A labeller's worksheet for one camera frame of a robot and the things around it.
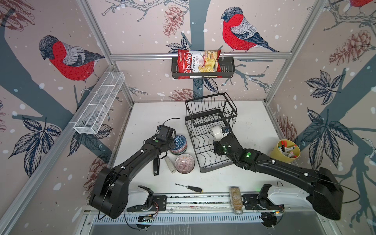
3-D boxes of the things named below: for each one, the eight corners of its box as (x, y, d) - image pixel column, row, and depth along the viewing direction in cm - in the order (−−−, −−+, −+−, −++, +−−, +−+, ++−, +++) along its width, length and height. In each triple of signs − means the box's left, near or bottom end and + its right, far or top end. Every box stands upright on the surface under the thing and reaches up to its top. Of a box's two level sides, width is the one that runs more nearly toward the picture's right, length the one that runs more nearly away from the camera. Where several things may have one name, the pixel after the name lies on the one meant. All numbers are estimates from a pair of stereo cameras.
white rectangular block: (172, 173, 85) (171, 171, 82) (165, 160, 91) (164, 157, 87) (175, 171, 86) (174, 168, 83) (168, 158, 92) (167, 155, 88)
